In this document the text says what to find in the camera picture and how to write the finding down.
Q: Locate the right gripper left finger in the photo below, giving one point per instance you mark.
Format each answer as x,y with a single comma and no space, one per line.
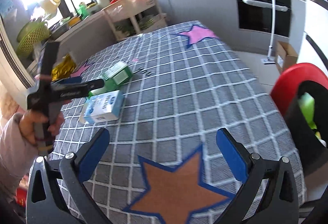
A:
45,202

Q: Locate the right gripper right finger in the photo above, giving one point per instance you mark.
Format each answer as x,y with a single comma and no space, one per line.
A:
279,203

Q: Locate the blue white milk carton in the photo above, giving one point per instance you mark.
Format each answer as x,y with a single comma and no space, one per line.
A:
102,107

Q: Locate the green white carton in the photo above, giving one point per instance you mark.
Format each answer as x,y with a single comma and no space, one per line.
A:
114,78

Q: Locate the green wrapper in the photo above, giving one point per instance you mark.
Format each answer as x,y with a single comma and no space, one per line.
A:
307,106

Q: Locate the black trash bin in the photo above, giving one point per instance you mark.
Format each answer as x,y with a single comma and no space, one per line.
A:
313,154

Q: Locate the red trash bin lid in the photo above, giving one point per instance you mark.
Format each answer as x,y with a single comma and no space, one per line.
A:
287,84

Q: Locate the gold foil bag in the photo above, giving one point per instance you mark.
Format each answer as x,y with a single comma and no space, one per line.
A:
64,69

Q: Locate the green plastic colander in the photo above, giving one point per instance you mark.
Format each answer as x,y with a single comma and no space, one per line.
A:
36,34

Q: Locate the grey checked tablecloth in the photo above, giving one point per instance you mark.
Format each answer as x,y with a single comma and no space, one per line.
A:
177,99

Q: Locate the cream plastic shelf rack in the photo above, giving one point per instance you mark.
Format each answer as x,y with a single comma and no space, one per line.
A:
127,18

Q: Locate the cardboard box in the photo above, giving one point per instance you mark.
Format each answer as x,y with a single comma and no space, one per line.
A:
286,56

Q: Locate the black built-in oven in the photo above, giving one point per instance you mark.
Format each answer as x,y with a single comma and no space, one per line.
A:
256,15

